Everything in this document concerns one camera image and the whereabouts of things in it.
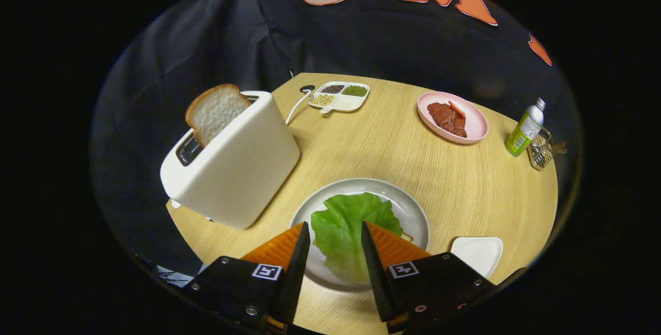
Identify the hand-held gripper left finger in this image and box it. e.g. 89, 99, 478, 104
183, 221, 311, 333

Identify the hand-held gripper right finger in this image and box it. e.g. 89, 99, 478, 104
360, 221, 496, 334

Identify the green lettuce leaf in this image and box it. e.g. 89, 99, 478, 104
310, 192, 403, 284

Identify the white bread slice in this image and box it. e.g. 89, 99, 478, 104
185, 84, 253, 148

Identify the round grey-white plate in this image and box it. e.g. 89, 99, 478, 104
289, 178, 430, 293

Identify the white square dish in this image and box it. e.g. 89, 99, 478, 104
450, 236, 504, 279

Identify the white toaster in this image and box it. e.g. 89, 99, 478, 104
160, 91, 301, 230

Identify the brown meat piece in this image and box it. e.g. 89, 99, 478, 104
427, 102, 468, 138

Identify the white divided seasoning tray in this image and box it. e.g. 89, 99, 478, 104
309, 81, 371, 114

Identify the pink plate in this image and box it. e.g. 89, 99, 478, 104
417, 91, 489, 145

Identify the green label metal bottle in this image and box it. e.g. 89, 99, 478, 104
505, 98, 547, 158

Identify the black backdrop cloth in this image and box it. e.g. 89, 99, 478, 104
90, 0, 581, 279

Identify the white toaster cable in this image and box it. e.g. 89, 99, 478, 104
286, 87, 313, 125

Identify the metal wire rack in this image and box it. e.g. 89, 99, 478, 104
527, 127, 568, 171

